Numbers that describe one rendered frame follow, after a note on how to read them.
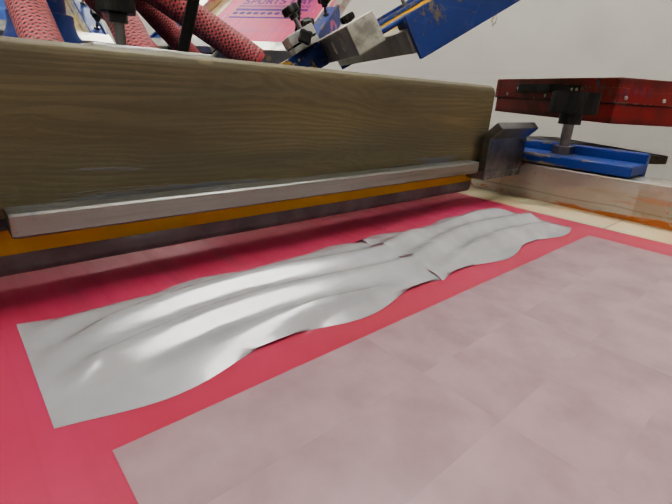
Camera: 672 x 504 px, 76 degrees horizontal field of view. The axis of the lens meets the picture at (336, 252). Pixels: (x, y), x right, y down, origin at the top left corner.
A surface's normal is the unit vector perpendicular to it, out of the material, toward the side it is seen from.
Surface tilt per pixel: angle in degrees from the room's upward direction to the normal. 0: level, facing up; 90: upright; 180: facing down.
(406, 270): 35
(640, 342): 0
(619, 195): 90
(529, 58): 90
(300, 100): 90
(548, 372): 0
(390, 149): 90
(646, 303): 0
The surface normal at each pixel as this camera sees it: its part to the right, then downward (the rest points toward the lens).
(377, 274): 0.35, -0.60
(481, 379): 0.06, -0.93
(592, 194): -0.75, 0.19
